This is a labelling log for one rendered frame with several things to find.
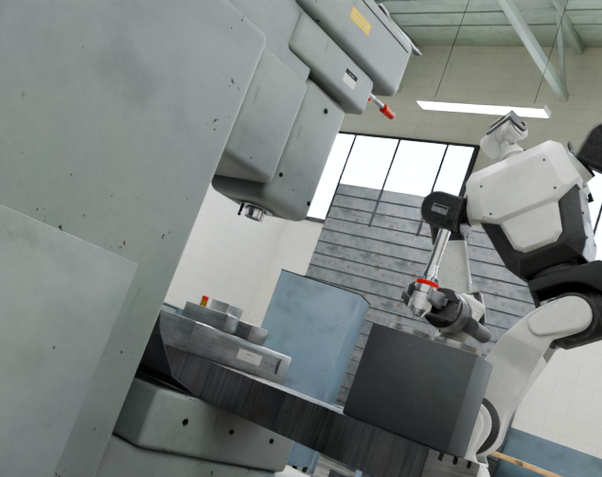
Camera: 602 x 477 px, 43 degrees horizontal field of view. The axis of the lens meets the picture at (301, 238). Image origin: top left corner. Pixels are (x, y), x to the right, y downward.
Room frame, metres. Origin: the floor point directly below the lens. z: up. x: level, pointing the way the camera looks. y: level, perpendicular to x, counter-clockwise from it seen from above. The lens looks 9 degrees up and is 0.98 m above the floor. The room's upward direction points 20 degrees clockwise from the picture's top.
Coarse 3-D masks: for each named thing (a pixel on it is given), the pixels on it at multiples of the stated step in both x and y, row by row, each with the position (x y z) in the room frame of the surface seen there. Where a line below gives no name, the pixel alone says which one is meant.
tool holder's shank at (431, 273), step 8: (440, 232) 1.51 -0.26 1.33; (448, 232) 1.50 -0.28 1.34; (440, 240) 1.50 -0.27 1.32; (448, 240) 1.51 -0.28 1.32; (440, 248) 1.50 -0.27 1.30; (432, 256) 1.51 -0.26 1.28; (440, 256) 1.50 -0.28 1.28; (432, 264) 1.50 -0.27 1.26; (424, 272) 1.51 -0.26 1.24; (432, 272) 1.50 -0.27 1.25; (432, 280) 1.51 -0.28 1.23
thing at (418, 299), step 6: (414, 288) 1.51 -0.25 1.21; (420, 288) 1.50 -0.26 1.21; (426, 288) 1.49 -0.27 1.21; (432, 288) 1.49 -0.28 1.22; (414, 294) 1.50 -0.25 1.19; (420, 294) 1.49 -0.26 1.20; (426, 294) 1.49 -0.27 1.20; (414, 300) 1.50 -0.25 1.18; (420, 300) 1.49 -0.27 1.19; (426, 300) 1.49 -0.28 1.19; (408, 306) 1.52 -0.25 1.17; (414, 306) 1.50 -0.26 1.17; (420, 306) 1.49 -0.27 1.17; (426, 306) 1.49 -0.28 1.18; (432, 306) 1.51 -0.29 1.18
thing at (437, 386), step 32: (384, 352) 1.47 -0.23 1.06; (416, 352) 1.44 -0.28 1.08; (448, 352) 1.41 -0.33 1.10; (480, 352) 1.44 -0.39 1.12; (352, 384) 1.50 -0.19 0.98; (384, 384) 1.46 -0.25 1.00; (416, 384) 1.43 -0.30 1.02; (448, 384) 1.40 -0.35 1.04; (480, 384) 1.44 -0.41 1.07; (352, 416) 1.49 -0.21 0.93; (384, 416) 1.45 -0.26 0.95; (416, 416) 1.42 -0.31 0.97; (448, 416) 1.39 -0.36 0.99; (448, 448) 1.38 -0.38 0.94
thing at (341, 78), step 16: (304, 16) 1.61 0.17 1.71; (304, 32) 1.62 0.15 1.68; (320, 32) 1.66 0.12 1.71; (304, 48) 1.64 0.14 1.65; (320, 48) 1.67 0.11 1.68; (336, 48) 1.71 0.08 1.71; (320, 64) 1.69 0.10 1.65; (336, 64) 1.73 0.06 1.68; (352, 64) 1.77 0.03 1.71; (320, 80) 1.73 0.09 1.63; (336, 80) 1.74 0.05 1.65; (352, 80) 1.79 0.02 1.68; (368, 80) 1.83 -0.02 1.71; (336, 96) 1.79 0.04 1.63; (352, 96) 1.80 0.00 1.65; (368, 96) 1.85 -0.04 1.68; (352, 112) 1.86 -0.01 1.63
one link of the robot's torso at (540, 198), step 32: (512, 160) 1.82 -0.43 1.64; (544, 160) 1.75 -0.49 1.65; (576, 160) 1.77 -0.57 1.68; (480, 192) 1.84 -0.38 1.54; (512, 192) 1.79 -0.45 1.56; (544, 192) 1.75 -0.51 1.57; (576, 192) 1.76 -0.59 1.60; (480, 224) 1.94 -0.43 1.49; (512, 224) 1.80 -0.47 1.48; (544, 224) 1.75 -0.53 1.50; (576, 224) 1.74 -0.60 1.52; (512, 256) 1.80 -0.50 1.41; (544, 256) 1.77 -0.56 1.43; (576, 256) 1.75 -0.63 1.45
